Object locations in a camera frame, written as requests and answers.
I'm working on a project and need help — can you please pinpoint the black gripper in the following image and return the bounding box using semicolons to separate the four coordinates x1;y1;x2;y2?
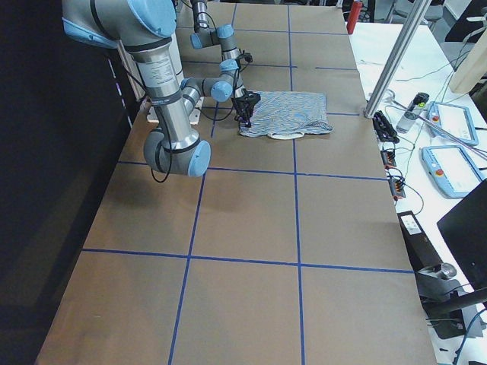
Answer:
234;93;257;128

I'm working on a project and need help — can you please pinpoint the navy white striped polo shirt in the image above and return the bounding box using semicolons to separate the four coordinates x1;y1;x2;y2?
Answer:
239;91;333;140

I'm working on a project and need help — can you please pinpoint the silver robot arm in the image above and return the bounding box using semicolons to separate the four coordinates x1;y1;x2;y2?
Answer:
62;1;261;177
190;0;240;61

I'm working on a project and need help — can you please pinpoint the red fire extinguisher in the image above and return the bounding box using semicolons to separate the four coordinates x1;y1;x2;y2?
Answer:
346;0;363;35

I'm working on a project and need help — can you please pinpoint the black orange connector board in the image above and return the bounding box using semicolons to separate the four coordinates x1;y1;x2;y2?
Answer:
380;149;406;202

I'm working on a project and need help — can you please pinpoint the far blue teach pendant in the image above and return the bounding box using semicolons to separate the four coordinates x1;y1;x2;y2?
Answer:
428;102;479;146

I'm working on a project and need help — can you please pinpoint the blue teach pendant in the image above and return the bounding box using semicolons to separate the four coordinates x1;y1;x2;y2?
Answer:
428;102;479;146
420;144;485;198

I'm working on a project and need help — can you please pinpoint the near blue teach pendant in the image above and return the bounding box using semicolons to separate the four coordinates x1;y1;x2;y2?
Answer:
420;144;485;198

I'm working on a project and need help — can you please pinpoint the black box with label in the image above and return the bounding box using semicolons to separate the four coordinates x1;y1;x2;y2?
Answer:
397;211;443;278

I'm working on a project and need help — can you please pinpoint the wooden beam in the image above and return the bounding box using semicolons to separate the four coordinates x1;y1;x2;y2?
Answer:
450;14;486;94

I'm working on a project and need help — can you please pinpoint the black monitor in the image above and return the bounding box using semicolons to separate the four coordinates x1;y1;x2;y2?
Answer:
437;181;486;289

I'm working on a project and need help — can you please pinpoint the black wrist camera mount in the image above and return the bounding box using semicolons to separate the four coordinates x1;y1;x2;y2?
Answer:
244;90;261;110
239;50;253;64

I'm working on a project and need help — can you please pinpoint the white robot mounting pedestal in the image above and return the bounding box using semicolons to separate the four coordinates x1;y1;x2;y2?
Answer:
144;0;202;126

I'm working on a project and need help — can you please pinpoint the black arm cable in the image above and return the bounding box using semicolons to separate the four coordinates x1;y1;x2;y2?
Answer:
150;64;248;183

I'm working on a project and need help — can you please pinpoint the aluminium frame post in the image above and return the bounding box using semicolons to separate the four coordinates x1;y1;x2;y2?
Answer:
364;0;431;119

